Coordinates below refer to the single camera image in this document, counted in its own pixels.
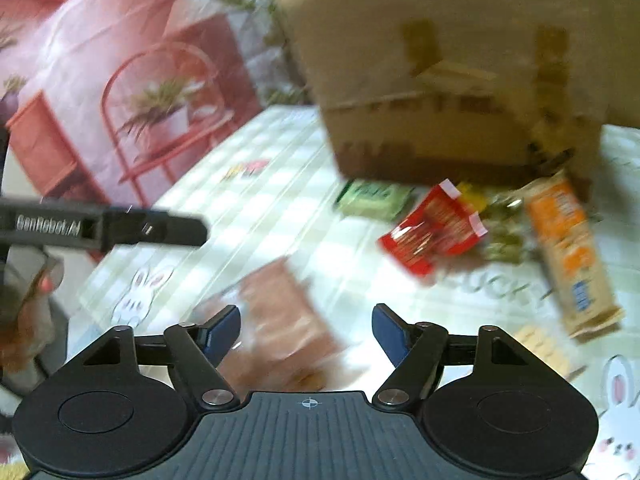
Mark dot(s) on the yellow snack packet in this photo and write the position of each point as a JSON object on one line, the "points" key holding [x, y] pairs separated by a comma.
{"points": [[472, 195]]}

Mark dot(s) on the pale biscuit packet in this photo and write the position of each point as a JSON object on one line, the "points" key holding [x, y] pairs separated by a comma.
{"points": [[542, 347]]}

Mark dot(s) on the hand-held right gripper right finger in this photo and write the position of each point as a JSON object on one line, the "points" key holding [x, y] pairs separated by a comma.
{"points": [[390, 332]]}

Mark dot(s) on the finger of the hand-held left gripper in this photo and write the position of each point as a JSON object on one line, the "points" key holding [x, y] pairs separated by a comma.
{"points": [[165, 230]]}

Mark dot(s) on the brown snack packet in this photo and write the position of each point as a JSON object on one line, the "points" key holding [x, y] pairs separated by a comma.
{"points": [[290, 310]]}

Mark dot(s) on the person's left hand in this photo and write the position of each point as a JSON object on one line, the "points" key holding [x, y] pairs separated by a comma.
{"points": [[30, 310]]}

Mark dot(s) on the cardboard box with plastic liner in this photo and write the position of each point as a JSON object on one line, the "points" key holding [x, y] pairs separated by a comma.
{"points": [[425, 85]]}

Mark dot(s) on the green snack packet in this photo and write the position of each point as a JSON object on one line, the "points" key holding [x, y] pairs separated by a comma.
{"points": [[372, 200]]}

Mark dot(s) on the red printed backdrop cloth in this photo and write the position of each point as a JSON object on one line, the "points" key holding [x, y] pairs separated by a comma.
{"points": [[75, 60]]}

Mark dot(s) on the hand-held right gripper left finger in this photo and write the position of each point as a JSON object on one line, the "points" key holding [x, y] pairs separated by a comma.
{"points": [[225, 332]]}

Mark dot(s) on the yellow-green candy packet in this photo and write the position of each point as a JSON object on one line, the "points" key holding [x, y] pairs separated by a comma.
{"points": [[507, 240]]}

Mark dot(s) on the long orange cracker packet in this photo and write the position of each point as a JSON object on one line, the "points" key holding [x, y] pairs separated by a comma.
{"points": [[570, 255]]}

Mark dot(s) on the red snack packet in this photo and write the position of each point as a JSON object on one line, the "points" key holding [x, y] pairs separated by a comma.
{"points": [[430, 235]]}

